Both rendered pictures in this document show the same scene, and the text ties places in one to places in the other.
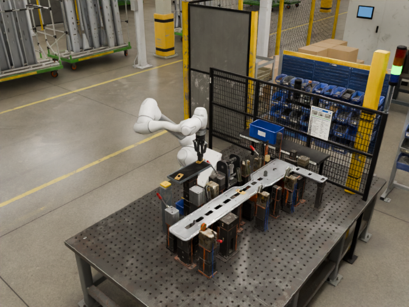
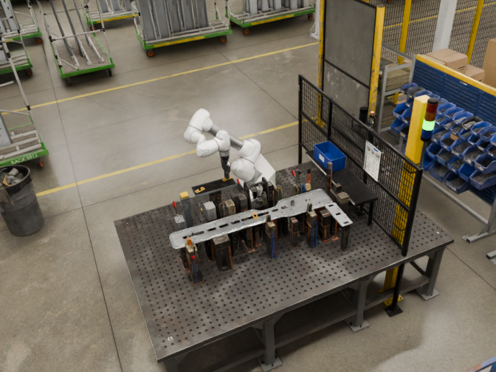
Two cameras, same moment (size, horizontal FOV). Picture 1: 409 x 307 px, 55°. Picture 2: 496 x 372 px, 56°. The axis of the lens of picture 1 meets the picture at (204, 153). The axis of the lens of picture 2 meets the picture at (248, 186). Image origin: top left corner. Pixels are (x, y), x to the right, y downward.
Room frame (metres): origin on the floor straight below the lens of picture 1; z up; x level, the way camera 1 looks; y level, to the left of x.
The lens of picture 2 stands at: (0.00, -1.67, 3.46)
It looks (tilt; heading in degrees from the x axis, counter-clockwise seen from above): 36 degrees down; 29
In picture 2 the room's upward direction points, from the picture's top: 4 degrees counter-clockwise
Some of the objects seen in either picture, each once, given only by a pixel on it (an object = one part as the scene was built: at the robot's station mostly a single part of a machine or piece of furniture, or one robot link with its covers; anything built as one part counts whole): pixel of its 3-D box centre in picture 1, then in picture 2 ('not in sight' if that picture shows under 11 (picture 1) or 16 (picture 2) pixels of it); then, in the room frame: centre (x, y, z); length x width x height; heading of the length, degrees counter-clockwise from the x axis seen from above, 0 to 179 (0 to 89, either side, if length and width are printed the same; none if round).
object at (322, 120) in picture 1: (319, 122); (373, 160); (3.27, -1.05, 1.30); 0.23 x 0.02 x 0.31; 48
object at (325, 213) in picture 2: (294, 190); (324, 226); (2.85, -0.79, 0.84); 0.11 x 0.10 x 0.28; 48
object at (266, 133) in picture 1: (266, 131); (329, 156); (3.51, -0.61, 1.10); 0.30 x 0.17 x 0.13; 48
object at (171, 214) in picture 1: (172, 229); (182, 235); (2.26, 0.23, 0.88); 0.11 x 0.10 x 0.36; 48
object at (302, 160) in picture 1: (301, 175); (342, 211); (3.04, -0.89, 0.88); 0.08 x 0.08 x 0.36; 48
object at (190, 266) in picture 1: (184, 247); (183, 252); (2.12, 0.13, 0.84); 0.18 x 0.06 x 0.29; 48
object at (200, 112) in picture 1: (199, 117); (221, 140); (2.72, 0.04, 1.57); 0.13 x 0.11 x 0.16; 154
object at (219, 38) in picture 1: (217, 78); (345, 76); (5.49, -0.18, 1.00); 1.34 x 0.14 x 2.00; 50
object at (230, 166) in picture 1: (228, 183); (257, 204); (2.79, -0.21, 0.94); 0.18 x 0.13 x 0.49; 138
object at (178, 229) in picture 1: (240, 194); (253, 218); (2.56, -0.28, 1.00); 1.38 x 0.22 x 0.02; 138
